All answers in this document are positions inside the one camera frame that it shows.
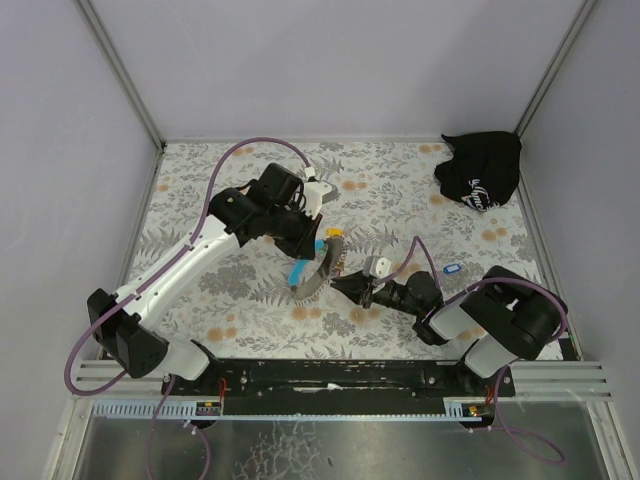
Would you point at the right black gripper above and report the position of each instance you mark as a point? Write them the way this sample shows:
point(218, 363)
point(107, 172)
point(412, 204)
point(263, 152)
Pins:
point(368, 290)

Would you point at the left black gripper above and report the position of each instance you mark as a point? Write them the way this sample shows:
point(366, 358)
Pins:
point(304, 240)

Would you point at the blue keyring handle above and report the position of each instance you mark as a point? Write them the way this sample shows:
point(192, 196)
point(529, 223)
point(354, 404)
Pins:
point(295, 275)

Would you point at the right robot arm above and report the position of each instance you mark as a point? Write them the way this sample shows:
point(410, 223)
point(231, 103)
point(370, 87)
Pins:
point(518, 317)

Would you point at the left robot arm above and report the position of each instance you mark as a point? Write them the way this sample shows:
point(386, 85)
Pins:
point(126, 322)

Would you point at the yellow key tag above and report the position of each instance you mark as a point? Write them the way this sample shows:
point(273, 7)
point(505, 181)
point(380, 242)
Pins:
point(334, 233)

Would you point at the floral table mat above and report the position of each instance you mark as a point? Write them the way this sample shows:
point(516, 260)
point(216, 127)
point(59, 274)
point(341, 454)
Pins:
point(388, 204)

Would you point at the blue key tag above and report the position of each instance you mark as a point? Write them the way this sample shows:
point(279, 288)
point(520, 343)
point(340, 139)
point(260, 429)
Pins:
point(452, 268)

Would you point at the black cloth bag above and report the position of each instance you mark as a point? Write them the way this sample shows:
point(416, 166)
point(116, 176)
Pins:
point(484, 170)

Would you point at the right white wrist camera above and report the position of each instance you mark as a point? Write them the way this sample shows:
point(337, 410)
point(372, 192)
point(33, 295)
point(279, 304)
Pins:
point(376, 267)

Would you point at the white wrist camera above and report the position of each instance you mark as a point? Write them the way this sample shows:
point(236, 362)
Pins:
point(376, 267)
point(316, 193)

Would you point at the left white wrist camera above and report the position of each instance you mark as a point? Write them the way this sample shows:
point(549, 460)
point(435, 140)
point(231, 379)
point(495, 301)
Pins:
point(316, 193)

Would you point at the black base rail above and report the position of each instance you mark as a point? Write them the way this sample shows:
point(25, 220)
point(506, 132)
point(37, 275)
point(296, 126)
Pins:
point(333, 386)

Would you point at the white cable duct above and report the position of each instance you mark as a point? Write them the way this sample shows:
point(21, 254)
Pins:
point(196, 411)

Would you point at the left aluminium frame post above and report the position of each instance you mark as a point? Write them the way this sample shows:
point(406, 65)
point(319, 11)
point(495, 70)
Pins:
point(105, 44)

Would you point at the aluminium frame post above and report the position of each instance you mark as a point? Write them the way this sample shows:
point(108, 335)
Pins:
point(105, 44)
point(585, 12)

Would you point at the right aluminium frame post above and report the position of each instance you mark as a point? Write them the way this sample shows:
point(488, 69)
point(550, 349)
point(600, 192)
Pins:
point(585, 12)

